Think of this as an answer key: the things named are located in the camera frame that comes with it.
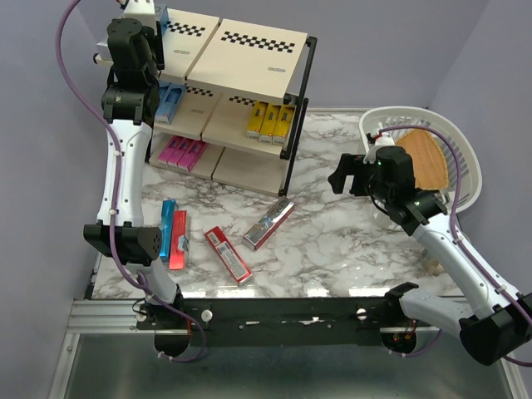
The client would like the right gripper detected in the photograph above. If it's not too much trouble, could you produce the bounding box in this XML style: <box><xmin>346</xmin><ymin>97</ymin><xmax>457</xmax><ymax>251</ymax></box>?
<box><xmin>328</xmin><ymin>152</ymin><xmax>392</xmax><ymax>204</ymax></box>

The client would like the silver blue R&O box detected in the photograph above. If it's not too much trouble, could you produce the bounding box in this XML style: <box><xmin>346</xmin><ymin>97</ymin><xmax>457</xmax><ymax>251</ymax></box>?
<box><xmin>155</xmin><ymin>4</ymin><xmax>170</xmax><ymax>33</ymax></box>

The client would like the light blue toothpaste box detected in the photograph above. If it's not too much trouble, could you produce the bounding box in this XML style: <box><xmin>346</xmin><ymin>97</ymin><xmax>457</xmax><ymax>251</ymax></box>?
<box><xmin>159</xmin><ymin>81</ymin><xmax>170</xmax><ymax>101</ymax></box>
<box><xmin>155</xmin><ymin>83</ymin><xmax>187</xmax><ymax>125</ymax></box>

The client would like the yellow toothpaste box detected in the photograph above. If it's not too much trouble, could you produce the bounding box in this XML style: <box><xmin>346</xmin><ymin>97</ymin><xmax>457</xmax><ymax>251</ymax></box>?
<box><xmin>259</xmin><ymin>104</ymin><xmax>282</xmax><ymax>144</ymax></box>
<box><xmin>246</xmin><ymin>101</ymin><xmax>268</xmax><ymax>140</ymax></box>
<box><xmin>272</xmin><ymin>106</ymin><xmax>295</xmax><ymax>145</ymax></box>

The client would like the pink toothpaste box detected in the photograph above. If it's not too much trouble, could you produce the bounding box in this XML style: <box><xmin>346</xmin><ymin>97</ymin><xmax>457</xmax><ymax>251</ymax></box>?
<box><xmin>166</xmin><ymin>138</ymin><xmax>196</xmax><ymax>172</ymax></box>
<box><xmin>158</xmin><ymin>135</ymin><xmax>183</xmax><ymax>165</ymax></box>
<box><xmin>177</xmin><ymin>140</ymin><xmax>208</xmax><ymax>172</ymax></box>

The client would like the pink toothpaste box back side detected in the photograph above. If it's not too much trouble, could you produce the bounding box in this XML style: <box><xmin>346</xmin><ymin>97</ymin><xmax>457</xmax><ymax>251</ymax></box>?
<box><xmin>177</xmin><ymin>140</ymin><xmax>208</xmax><ymax>172</ymax></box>

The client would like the blue metallic toothpaste box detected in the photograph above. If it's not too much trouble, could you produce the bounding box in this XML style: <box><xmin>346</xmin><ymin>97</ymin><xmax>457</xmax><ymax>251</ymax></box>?
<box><xmin>160</xmin><ymin>199</ymin><xmax>178</xmax><ymax>263</ymax></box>

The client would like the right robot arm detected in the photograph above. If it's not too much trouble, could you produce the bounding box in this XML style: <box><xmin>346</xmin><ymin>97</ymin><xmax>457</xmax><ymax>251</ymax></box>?
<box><xmin>328</xmin><ymin>145</ymin><xmax>531</xmax><ymax>366</ymax></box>

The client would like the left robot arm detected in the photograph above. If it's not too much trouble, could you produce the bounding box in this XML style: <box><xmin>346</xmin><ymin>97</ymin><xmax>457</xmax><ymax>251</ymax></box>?
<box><xmin>83</xmin><ymin>17</ymin><xmax>185</xmax><ymax>328</ymax></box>

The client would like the beige three-tier shelf rack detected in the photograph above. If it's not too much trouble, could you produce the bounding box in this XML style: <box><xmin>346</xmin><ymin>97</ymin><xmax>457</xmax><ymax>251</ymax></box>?
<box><xmin>91</xmin><ymin>3</ymin><xmax>319</xmax><ymax>199</ymax></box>

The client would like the woven wicker fan tray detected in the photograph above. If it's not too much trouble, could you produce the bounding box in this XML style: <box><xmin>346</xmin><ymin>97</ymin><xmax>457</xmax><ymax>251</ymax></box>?
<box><xmin>397</xmin><ymin>129</ymin><xmax>449</xmax><ymax>191</ymax></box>

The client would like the white plastic dish basket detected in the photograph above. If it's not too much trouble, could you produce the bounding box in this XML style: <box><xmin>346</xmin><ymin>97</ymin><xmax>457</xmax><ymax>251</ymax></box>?
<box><xmin>359</xmin><ymin>106</ymin><xmax>482</xmax><ymax>213</ymax></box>

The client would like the silver red R&O box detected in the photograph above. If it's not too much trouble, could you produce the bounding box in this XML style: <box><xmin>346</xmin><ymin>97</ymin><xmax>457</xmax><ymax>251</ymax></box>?
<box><xmin>243</xmin><ymin>196</ymin><xmax>295</xmax><ymax>251</ymax></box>

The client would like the red toothpaste box barcode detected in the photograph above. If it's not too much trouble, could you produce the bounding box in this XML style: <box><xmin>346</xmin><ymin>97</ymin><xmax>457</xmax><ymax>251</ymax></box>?
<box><xmin>204</xmin><ymin>226</ymin><xmax>252</xmax><ymax>286</ymax></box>

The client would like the red R&O toothpaste box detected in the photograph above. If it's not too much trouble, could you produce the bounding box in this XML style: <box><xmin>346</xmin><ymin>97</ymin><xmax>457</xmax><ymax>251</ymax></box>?
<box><xmin>169</xmin><ymin>210</ymin><xmax>190</xmax><ymax>271</ymax></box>

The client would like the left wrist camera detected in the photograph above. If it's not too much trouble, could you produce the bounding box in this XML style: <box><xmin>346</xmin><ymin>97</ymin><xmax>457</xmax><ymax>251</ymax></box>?
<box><xmin>116</xmin><ymin>0</ymin><xmax>156</xmax><ymax>19</ymax></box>

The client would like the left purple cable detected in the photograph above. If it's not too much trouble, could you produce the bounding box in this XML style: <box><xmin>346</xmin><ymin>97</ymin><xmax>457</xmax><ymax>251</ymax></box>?
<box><xmin>56</xmin><ymin>0</ymin><xmax>207</xmax><ymax>362</ymax></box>

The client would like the purple cable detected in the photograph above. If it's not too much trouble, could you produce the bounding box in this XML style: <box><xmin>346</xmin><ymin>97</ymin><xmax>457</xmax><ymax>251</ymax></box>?
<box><xmin>56</xmin><ymin>0</ymin><xmax>207</xmax><ymax>362</ymax></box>
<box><xmin>380</xmin><ymin>126</ymin><xmax>532</xmax><ymax>367</ymax></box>

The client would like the black mounting rail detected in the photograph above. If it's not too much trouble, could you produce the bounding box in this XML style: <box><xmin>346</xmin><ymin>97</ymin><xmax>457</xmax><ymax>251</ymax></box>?
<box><xmin>136</xmin><ymin>297</ymin><xmax>433</xmax><ymax>350</ymax></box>

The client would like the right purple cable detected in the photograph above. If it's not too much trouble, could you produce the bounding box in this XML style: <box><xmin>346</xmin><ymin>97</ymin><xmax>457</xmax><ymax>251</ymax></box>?
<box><xmin>380</xmin><ymin>126</ymin><xmax>532</xmax><ymax>367</ymax></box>

